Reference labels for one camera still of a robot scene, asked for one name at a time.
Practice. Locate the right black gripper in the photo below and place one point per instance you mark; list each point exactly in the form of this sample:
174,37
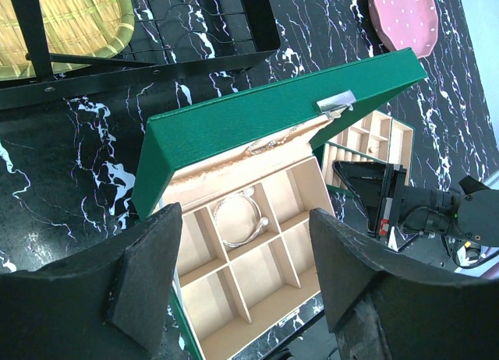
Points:
389,203

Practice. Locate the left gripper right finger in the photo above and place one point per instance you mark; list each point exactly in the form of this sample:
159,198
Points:
380,304

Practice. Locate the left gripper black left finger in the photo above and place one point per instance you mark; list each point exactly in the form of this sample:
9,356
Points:
106,302

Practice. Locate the small green jewelry tray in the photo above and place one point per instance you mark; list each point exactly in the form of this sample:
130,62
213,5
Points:
376,137

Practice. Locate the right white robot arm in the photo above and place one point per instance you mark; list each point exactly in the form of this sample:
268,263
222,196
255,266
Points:
466,221

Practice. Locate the large green jewelry box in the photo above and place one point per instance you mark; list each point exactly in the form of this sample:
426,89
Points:
243,171

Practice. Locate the pink polka dot plate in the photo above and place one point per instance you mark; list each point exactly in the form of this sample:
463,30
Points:
401,24

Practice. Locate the yellow woven tray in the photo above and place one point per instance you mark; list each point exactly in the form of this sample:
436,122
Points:
96,28

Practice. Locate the black wire dish rack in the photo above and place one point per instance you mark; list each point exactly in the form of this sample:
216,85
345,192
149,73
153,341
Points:
172,39

